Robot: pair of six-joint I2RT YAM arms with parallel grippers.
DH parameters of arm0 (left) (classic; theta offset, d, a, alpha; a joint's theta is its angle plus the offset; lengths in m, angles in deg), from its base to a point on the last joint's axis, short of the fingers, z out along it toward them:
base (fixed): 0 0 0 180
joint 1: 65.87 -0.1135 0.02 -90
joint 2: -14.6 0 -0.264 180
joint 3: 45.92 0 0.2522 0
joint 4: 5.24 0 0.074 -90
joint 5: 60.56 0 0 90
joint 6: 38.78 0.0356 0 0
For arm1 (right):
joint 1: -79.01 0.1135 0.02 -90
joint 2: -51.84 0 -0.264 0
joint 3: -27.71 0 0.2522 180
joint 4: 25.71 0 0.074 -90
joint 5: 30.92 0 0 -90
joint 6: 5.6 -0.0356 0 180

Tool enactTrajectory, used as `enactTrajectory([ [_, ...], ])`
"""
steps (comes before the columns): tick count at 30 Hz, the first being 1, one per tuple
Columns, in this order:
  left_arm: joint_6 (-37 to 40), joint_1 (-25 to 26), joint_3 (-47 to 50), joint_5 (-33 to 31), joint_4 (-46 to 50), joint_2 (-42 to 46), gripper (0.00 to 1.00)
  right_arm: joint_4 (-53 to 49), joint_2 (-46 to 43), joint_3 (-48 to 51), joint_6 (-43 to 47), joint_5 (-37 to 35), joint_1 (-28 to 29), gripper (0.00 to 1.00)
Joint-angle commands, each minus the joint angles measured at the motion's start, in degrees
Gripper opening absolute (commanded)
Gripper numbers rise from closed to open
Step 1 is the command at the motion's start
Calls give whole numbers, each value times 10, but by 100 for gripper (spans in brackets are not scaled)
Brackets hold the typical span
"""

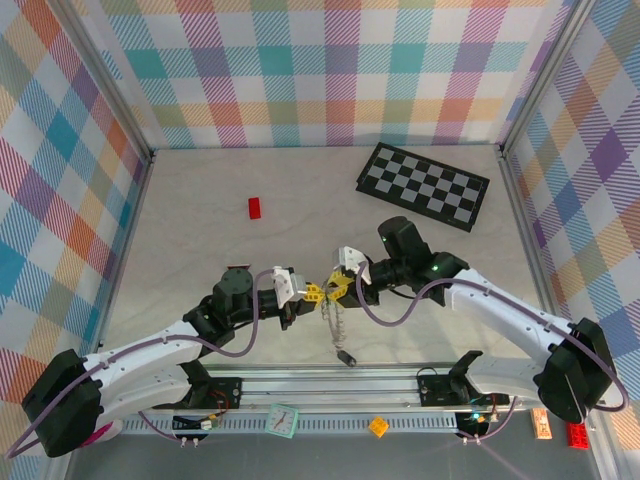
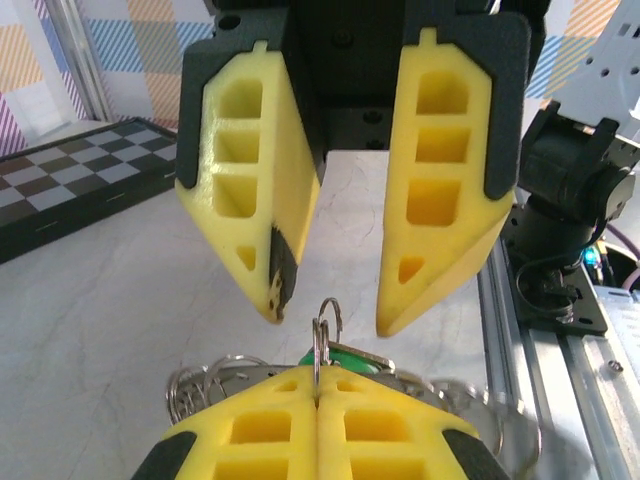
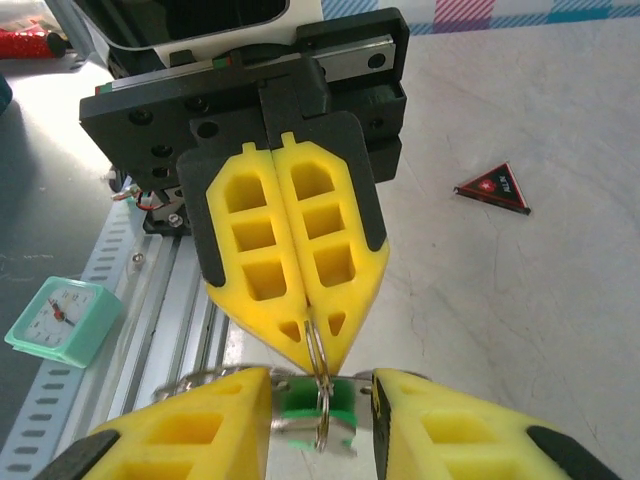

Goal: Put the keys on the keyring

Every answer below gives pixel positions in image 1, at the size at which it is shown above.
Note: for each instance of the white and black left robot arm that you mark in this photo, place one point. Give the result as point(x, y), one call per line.
point(145, 350)

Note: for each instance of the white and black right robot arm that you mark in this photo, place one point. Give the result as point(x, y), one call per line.
point(510, 310)

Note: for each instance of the small flat red object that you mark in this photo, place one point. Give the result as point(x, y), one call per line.
point(239, 265)

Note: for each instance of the black grey folding chessboard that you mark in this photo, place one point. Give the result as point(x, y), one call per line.
point(425, 187)

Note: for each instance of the small red block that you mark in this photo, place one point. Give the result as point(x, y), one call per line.
point(255, 208)

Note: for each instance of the teal toy clock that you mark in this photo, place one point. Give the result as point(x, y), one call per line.
point(281, 421)

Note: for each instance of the yellow toy brick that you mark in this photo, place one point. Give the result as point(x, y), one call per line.
point(378, 426)

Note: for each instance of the black electronics board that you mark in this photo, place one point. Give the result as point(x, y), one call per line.
point(470, 429)
point(187, 424)

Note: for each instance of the orange tag piece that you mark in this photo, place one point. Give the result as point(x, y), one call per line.
point(541, 427)

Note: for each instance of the red toy brick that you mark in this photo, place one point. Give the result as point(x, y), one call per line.
point(577, 437)

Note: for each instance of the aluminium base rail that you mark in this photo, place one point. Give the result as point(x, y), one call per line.
point(325, 387)

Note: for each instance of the aluminium table side rail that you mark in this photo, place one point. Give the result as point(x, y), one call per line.
point(125, 250)
point(534, 250)

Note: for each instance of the aluminium frame post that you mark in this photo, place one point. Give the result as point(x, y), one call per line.
point(111, 82)
point(545, 75)

